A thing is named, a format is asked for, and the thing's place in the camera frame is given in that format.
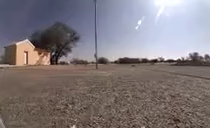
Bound brown gravel ground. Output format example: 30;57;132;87
0;63;210;128

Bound tall thin pole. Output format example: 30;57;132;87
93;0;99;70

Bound row of distant bushes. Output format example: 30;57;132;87
58;51;210;66

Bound large dark tree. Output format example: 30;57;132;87
28;21;81;66

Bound beige building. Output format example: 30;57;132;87
3;38;52;66

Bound grey paved road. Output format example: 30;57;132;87
149;63;210;81

